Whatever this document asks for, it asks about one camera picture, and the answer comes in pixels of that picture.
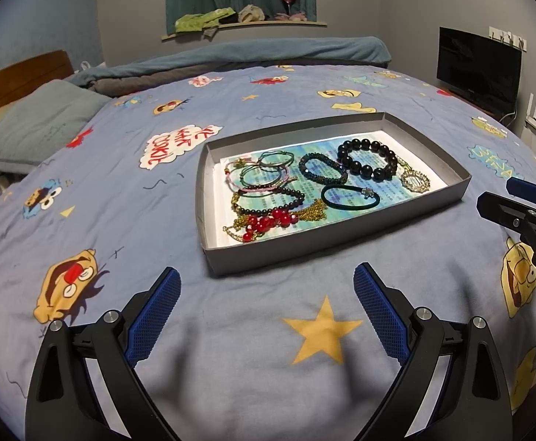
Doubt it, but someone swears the grey blue pillow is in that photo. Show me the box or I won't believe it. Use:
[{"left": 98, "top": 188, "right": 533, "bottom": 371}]
[{"left": 0, "top": 79, "right": 111, "bottom": 173}]

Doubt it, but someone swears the pink cord bracelet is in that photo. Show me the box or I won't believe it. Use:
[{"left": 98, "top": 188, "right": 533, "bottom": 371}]
[{"left": 225, "top": 158, "right": 293, "bottom": 194}]

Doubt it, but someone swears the blue blanket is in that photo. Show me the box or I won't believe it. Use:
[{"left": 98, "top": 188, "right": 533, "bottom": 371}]
[{"left": 72, "top": 37, "right": 392, "bottom": 89}]

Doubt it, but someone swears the black television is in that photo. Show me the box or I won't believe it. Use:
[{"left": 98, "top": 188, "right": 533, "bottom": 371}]
[{"left": 436, "top": 26, "right": 524, "bottom": 112}]

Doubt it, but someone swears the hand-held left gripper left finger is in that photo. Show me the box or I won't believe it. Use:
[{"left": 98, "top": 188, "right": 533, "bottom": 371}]
[{"left": 25, "top": 265, "right": 182, "bottom": 441}]

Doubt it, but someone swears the window shelf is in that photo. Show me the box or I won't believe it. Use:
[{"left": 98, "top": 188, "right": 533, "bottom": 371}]
[{"left": 161, "top": 20, "right": 328, "bottom": 42}]

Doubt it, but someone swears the beige cloth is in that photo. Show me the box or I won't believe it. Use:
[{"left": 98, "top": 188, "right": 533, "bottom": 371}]
[{"left": 237, "top": 4, "right": 265, "bottom": 23}]

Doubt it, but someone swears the large black bead bracelet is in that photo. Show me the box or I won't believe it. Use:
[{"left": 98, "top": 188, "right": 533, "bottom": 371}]
[{"left": 336, "top": 137, "right": 398, "bottom": 181}]

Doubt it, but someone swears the small dark bead bracelet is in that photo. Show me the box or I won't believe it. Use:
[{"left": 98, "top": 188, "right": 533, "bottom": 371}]
[{"left": 231, "top": 186, "right": 306, "bottom": 215}]

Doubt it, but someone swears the green cloth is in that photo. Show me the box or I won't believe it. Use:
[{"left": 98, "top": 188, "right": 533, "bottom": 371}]
[{"left": 175, "top": 7, "right": 236, "bottom": 33}]

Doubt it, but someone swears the black hair tie with charm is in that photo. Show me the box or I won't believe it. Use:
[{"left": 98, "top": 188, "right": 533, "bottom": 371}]
[{"left": 321, "top": 183, "right": 384, "bottom": 212}]

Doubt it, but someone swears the dark cord bracelet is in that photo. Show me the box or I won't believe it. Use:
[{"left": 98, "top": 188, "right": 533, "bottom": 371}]
[{"left": 258, "top": 149, "right": 295, "bottom": 170}]

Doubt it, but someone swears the red bead gold chain bracelet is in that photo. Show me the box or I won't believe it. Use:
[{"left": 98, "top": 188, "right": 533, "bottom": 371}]
[{"left": 223, "top": 198, "right": 329, "bottom": 243}]

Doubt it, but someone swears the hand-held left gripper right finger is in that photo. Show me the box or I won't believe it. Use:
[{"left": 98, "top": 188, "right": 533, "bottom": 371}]
[{"left": 353, "top": 262, "right": 513, "bottom": 441}]

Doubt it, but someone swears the wooden headboard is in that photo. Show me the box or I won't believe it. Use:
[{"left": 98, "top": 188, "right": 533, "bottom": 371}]
[{"left": 0, "top": 50, "right": 75, "bottom": 126}]

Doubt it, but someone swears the thin green bangle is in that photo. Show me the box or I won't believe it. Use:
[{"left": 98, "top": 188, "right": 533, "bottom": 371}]
[{"left": 239, "top": 165, "right": 284, "bottom": 190}]

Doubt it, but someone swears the grey blanket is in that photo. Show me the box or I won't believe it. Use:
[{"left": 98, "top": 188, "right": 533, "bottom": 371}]
[{"left": 89, "top": 66, "right": 205, "bottom": 98}]

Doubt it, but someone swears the printed paper sheet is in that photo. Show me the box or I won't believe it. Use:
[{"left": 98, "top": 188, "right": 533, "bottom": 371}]
[{"left": 219, "top": 135, "right": 449, "bottom": 245}]

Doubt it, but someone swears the dark teal beaded bracelet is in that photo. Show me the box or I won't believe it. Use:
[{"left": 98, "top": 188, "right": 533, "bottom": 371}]
[{"left": 299, "top": 153, "right": 348, "bottom": 187}]

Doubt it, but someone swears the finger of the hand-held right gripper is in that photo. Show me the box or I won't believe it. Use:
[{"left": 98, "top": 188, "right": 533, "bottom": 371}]
[
  {"left": 476, "top": 191, "right": 536, "bottom": 240},
  {"left": 506, "top": 177, "right": 536, "bottom": 215}
]

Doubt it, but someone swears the cartoon printed blue bed sheet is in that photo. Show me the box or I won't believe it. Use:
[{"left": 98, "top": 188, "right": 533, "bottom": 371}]
[{"left": 0, "top": 65, "right": 536, "bottom": 441}]

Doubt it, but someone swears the grey cardboard tray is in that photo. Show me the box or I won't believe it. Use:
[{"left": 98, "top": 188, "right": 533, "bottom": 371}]
[{"left": 195, "top": 111, "right": 473, "bottom": 279}]

